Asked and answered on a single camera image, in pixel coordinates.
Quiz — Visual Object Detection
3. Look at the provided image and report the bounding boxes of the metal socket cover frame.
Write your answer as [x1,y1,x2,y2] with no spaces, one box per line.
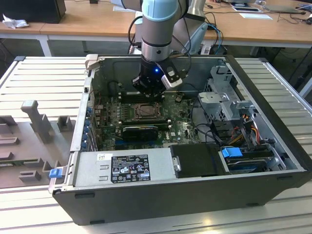
[135,104,160,120]

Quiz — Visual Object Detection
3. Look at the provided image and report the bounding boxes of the CPU socket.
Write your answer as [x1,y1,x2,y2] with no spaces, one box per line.
[133,103,162,121]

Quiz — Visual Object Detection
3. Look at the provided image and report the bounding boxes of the green motherboard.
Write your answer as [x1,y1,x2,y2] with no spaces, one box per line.
[94,94,208,152]

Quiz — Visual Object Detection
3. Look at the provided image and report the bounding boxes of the silver metal drive cage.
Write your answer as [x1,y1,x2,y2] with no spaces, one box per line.
[197,64,259,127]

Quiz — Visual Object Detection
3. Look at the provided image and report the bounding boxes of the wooden desk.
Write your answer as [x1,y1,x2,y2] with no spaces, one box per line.
[204,0,312,49]
[0,0,144,58]

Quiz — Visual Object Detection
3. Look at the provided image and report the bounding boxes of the black plastic shroud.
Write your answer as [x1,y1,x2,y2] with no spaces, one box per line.
[169,143,226,179]

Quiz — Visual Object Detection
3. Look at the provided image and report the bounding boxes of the silver power supply unit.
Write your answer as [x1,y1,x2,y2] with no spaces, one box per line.
[70,151,176,186]

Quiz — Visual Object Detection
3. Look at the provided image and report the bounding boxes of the hard disk in blue carrier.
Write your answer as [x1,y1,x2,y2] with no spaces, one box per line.
[220,146,273,175]

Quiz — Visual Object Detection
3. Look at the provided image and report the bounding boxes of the black grey PC case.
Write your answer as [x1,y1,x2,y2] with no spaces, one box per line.
[48,54,307,226]

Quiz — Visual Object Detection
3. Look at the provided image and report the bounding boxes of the blue plastic case latch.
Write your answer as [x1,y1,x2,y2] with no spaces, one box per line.
[48,169,62,180]

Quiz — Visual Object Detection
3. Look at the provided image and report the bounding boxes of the grey parts rack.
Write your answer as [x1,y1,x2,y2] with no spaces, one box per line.
[0,99,77,190]

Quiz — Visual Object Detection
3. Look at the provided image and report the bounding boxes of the black box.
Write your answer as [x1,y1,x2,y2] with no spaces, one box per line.
[0,0,67,24]

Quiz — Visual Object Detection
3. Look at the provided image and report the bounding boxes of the crumpled white paper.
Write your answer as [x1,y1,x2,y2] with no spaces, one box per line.
[1,13,30,30]

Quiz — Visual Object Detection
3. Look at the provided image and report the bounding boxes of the grey laptop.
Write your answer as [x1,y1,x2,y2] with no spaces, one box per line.
[263,3,303,14]

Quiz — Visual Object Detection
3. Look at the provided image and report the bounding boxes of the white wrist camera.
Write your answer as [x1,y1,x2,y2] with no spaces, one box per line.
[160,66,190,90]

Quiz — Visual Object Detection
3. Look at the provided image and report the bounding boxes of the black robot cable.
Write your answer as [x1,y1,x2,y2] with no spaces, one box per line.
[128,16,194,76]

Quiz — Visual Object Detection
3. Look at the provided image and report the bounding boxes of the beige case handle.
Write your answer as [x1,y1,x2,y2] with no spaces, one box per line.
[84,54,99,72]

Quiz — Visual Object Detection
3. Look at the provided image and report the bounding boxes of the blue cable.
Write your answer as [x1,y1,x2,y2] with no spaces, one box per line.
[207,21,224,49]

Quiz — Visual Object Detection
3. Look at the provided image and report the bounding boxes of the black cable bundle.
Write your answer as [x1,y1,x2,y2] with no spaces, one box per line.
[189,98,224,148]

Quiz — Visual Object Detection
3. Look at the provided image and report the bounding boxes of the yellow red power wires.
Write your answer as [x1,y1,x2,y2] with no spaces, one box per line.
[229,114,262,147]

